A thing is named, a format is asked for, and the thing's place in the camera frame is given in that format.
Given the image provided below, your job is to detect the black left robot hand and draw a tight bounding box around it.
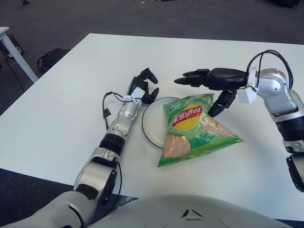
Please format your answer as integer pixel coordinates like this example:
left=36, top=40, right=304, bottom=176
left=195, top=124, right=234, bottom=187
left=127, top=67, right=160, bottom=105

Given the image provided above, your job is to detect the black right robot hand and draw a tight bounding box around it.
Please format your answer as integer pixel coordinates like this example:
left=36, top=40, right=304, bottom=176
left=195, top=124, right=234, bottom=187
left=174, top=67, right=247, bottom=117

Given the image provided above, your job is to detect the green chips bag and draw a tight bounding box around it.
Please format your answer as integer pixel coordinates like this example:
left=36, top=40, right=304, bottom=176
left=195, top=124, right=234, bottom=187
left=157, top=93, right=245, bottom=168

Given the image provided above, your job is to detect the white plate with black rim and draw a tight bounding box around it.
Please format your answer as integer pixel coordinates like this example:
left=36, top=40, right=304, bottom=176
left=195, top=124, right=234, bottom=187
left=142, top=96, right=183, bottom=150

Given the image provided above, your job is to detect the black backpack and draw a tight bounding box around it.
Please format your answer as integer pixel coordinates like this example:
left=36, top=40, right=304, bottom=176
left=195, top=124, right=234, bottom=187
left=37, top=48, right=71, bottom=73

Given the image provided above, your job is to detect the grey robot torso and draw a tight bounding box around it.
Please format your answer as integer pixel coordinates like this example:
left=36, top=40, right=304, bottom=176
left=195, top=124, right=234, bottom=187
left=90, top=194, right=293, bottom=228

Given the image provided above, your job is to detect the white side table leg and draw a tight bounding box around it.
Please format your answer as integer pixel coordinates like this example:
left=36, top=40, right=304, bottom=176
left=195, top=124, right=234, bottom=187
left=0, top=26, right=38, bottom=83

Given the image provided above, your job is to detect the black wheeled base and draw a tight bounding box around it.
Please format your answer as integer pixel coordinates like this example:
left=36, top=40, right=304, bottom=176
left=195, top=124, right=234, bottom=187
left=0, top=33, right=25, bottom=57

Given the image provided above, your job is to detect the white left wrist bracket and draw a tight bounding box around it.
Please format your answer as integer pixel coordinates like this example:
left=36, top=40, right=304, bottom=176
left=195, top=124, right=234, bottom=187
left=123, top=87, right=145, bottom=105

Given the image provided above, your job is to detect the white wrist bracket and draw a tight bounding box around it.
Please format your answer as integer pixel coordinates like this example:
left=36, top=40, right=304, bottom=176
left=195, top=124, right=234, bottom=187
left=238, top=66, right=261, bottom=105
left=123, top=87, right=145, bottom=105

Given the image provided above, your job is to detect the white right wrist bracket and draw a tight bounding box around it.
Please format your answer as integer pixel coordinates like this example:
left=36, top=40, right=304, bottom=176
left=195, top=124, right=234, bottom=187
left=238, top=66, right=261, bottom=105

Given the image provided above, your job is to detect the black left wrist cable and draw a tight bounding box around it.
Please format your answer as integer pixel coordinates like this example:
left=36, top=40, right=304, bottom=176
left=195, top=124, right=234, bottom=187
left=102, top=91, right=130, bottom=130

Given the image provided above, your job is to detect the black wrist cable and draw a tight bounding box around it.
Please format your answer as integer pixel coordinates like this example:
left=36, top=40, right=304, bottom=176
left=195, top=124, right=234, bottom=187
left=102, top=91, right=130, bottom=130
left=246, top=49, right=294, bottom=90

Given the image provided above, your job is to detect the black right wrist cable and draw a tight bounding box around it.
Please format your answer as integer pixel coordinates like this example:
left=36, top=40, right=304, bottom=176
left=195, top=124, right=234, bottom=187
left=246, top=49, right=294, bottom=90

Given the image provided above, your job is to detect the black left elbow cable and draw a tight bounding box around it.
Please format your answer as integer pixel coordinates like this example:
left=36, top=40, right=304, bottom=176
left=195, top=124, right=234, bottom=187
left=99, top=159, right=123, bottom=214

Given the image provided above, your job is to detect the thin black floor cable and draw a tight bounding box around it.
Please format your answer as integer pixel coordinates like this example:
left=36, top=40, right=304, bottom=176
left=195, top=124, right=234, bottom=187
left=4, top=51, right=24, bottom=92

